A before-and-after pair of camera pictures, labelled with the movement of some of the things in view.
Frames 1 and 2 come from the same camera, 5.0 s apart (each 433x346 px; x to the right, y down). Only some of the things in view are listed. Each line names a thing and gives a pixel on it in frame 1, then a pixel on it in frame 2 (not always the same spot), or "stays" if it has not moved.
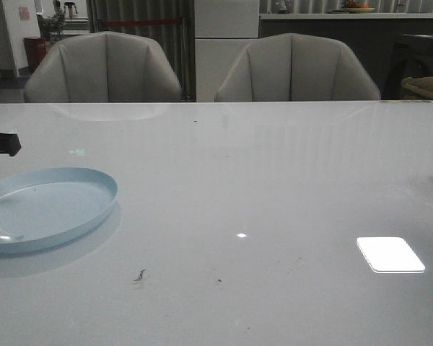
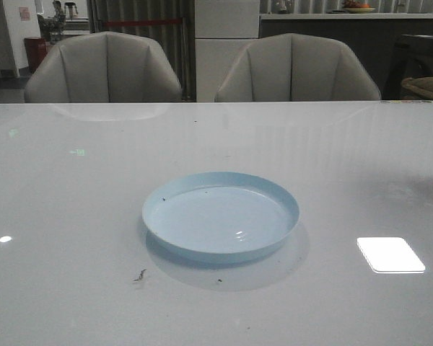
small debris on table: (141, 275) stays
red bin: (35, 50) stays
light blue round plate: (32, 209) → (219, 216)
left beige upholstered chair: (103, 67) stays
